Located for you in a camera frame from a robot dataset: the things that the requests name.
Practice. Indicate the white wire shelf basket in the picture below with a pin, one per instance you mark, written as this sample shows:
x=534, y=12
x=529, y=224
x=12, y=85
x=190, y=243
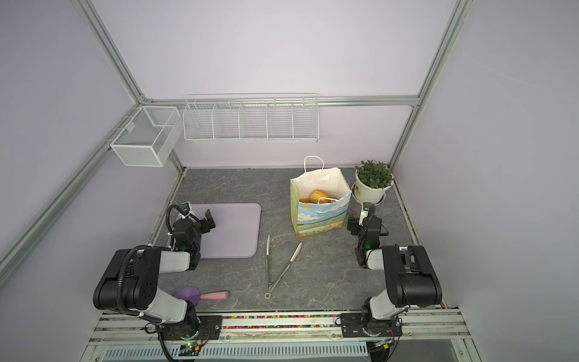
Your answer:
x=251, y=118

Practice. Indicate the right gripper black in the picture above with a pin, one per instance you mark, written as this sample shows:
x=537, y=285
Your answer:
x=364, y=222

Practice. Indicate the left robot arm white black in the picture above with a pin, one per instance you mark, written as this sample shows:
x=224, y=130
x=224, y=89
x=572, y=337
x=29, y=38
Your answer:
x=129, y=284

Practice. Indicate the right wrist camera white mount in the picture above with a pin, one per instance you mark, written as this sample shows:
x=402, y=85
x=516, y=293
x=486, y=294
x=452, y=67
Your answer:
x=367, y=210

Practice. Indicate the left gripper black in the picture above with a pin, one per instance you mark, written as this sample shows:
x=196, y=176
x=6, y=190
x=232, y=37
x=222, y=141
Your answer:
x=199, y=224

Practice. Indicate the round orange fake bun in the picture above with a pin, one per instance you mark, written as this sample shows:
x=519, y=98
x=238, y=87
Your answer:
x=320, y=197

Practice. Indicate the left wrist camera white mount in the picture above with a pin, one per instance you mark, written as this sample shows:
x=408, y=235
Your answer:
x=184, y=209

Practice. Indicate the potted green plant white pot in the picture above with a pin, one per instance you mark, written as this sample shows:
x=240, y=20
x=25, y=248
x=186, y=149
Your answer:
x=372, y=180

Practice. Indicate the paper bag with landscape print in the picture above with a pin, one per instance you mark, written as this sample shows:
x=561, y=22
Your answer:
x=311, y=219

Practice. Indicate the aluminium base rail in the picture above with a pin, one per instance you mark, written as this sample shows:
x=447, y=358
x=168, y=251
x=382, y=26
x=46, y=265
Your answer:
x=321, y=326

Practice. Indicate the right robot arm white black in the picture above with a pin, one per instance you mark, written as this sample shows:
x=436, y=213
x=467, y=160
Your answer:
x=410, y=281

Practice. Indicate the white mesh box basket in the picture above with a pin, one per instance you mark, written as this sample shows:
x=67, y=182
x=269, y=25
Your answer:
x=149, y=136

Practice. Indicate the purple scoop with pink handle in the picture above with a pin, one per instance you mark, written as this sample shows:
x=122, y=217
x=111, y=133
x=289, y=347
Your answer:
x=193, y=295

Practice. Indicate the metal tongs with white tips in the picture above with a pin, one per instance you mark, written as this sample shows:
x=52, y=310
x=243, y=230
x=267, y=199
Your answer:
x=276, y=272

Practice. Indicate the lavender cutting mat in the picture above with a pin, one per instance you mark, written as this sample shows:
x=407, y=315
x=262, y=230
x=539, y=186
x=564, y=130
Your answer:
x=236, y=234

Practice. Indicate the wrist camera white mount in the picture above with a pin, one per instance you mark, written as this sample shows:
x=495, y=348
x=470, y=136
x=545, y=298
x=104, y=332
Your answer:
x=367, y=210
x=184, y=209

